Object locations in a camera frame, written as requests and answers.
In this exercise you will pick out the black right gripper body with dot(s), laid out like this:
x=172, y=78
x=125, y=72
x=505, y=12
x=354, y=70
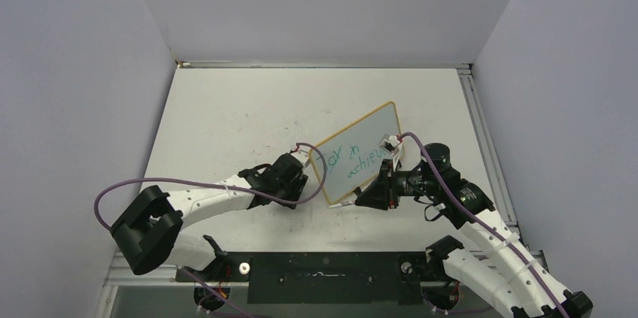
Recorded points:
x=402, y=183

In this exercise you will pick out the yellow framed whiteboard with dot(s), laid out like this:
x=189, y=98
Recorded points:
x=352, y=157

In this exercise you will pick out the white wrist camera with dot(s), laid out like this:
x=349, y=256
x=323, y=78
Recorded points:
x=302, y=156
x=393, y=146

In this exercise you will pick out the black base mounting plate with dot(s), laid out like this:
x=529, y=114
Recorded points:
x=326, y=278

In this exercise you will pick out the green capped whiteboard marker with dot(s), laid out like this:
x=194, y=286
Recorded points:
x=342, y=204

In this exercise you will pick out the aluminium back rail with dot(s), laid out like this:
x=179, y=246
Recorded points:
x=228, y=64

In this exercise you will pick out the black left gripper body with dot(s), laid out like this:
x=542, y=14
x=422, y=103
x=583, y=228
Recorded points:
x=293, y=189

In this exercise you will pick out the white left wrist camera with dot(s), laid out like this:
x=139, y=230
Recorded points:
x=302, y=156

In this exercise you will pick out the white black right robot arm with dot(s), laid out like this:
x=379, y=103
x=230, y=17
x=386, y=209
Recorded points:
x=515, y=284

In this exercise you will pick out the aluminium right side rail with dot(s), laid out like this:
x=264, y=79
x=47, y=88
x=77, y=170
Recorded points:
x=497, y=182

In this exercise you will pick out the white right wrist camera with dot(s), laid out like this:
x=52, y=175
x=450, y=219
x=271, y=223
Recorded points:
x=393, y=146

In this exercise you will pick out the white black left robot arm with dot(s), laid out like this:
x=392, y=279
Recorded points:
x=152, y=230

